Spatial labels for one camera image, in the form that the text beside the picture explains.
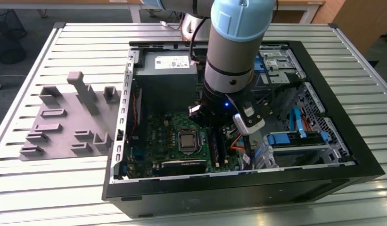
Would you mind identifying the metal socket cover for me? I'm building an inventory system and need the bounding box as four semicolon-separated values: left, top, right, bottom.
176;128;200;153

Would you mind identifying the silver CPU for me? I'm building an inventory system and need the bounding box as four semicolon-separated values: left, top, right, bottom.
178;135;196;147

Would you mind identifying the green motherboard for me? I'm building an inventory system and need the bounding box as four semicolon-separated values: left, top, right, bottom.
122;110;244;177

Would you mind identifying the grey power supply unit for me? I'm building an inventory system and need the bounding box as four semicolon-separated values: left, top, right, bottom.
134;50;206;113

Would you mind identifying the hard disk in blue carrier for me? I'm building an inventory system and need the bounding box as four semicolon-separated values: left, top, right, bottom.
264;130;329;149

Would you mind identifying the black graphics card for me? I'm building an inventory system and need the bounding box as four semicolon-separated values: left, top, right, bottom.
150;158;208;176

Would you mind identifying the blue plastic drive latch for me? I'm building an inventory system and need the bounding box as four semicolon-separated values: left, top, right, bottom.
253;55;273;74

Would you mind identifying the silver optical drive cage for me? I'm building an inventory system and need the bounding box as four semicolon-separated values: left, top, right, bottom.
252;46;306;101

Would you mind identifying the silver disk bay cage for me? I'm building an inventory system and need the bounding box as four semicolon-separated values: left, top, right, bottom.
254;131;357;169

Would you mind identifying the black PC case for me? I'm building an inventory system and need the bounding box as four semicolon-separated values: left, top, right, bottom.
100;40;385;218

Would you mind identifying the grey parts rack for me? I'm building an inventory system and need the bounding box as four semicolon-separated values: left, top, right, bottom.
18;70;121;162

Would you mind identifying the white-legged wooden desk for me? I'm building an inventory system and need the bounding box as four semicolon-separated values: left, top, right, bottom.
126;0;326;24

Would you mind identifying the brown wooden cabinet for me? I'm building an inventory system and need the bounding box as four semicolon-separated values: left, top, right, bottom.
312;0;387;55

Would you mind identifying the black mesh waste bin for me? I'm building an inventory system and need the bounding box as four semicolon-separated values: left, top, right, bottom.
0;9;26;65

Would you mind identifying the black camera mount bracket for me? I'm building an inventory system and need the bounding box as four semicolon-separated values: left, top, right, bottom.
225;93;272;128

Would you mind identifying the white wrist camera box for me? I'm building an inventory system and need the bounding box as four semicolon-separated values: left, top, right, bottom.
232;112;265;137

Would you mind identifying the orange wire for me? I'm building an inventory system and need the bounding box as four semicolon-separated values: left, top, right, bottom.
229;138;244;151

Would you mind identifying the black cable bundle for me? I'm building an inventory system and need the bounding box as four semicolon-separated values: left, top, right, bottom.
240;81;306;170

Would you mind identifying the red and black twisted wire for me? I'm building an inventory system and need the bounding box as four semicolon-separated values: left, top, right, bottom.
130;89;141;142

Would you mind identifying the blue flat data cable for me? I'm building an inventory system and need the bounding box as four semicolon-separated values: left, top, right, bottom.
288;107;306;138

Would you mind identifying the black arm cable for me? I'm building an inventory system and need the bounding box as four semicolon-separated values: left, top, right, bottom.
188;16;210;66

